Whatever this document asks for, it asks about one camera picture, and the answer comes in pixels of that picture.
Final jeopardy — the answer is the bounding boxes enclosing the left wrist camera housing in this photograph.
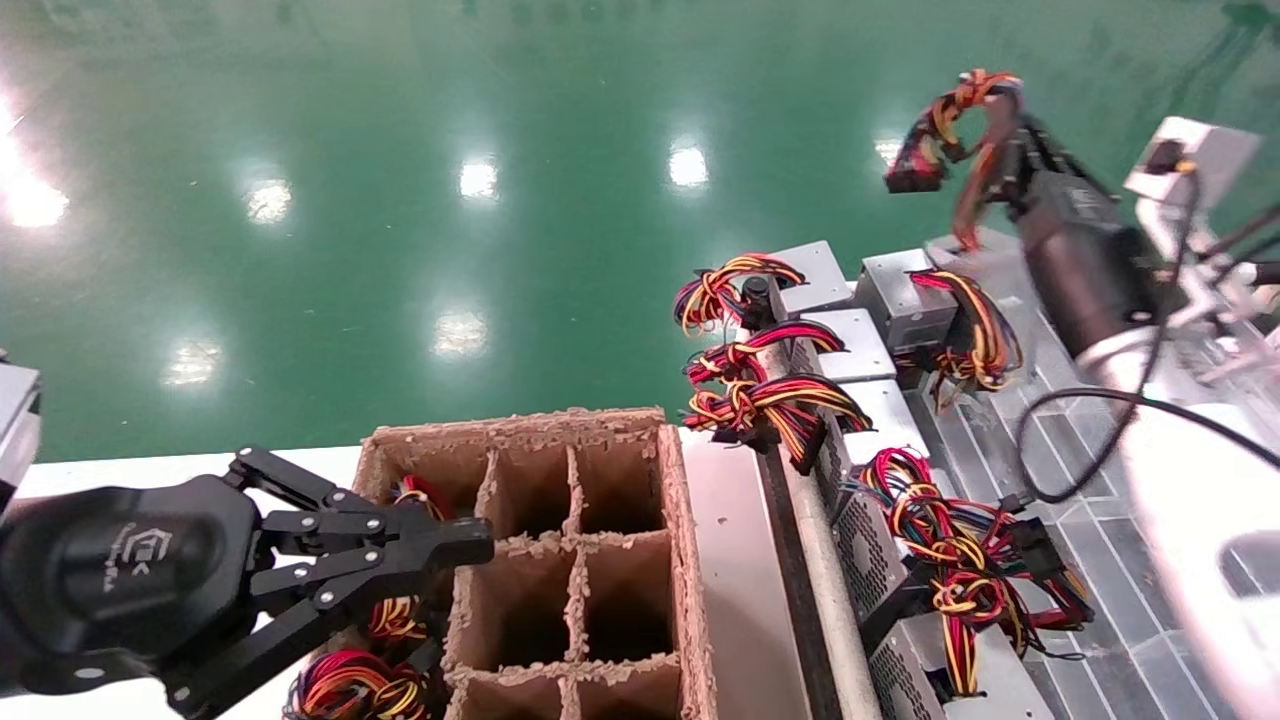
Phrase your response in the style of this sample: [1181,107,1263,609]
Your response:
[0,350,44,516]

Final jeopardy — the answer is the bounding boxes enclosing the brown cardboard divider box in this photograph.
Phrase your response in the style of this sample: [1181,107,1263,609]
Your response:
[330,407,719,720]

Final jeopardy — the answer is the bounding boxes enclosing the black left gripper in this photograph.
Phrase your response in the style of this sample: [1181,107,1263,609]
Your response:
[0,475,494,719]

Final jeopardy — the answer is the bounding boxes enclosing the wire bundle in box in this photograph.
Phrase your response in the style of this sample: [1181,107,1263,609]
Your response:
[395,475,451,521]

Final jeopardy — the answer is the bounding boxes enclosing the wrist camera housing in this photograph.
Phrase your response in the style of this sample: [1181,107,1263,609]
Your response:
[0,350,44,516]
[1122,115,1266,301]

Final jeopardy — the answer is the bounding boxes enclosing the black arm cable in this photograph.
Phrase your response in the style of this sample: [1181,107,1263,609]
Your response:
[1018,170,1280,506]

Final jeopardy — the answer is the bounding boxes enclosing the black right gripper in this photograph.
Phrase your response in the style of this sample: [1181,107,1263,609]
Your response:
[985,118,1166,361]

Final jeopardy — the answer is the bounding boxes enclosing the black cart edge bar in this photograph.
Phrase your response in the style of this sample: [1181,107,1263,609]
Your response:
[755,430,846,720]

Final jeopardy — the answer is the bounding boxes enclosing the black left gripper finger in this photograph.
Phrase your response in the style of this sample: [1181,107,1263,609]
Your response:
[225,446,494,556]

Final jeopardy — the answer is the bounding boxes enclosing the right wrist camera housing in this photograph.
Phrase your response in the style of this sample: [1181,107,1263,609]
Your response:
[1122,115,1266,301]

